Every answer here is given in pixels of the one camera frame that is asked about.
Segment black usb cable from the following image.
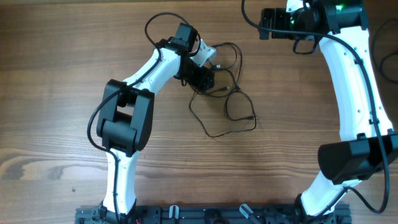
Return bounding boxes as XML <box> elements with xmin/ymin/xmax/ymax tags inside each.
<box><xmin>188</xmin><ymin>42</ymin><xmax>258</xmax><ymax>138</ymax></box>
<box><xmin>371</xmin><ymin>18</ymin><xmax>398</xmax><ymax>84</ymax></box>

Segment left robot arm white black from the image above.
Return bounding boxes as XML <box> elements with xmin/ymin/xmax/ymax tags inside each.
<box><xmin>96</xmin><ymin>23</ymin><xmax>216</xmax><ymax>223</ymax></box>

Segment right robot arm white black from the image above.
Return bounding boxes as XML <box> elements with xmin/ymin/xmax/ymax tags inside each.
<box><xmin>257</xmin><ymin>1</ymin><xmax>397</xmax><ymax>223</ymax></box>

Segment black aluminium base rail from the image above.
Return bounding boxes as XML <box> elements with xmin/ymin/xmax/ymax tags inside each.
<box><xmin>75</xmin><ymin>204</ymin><xmax>352</xmax><ymax>224</ymax></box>

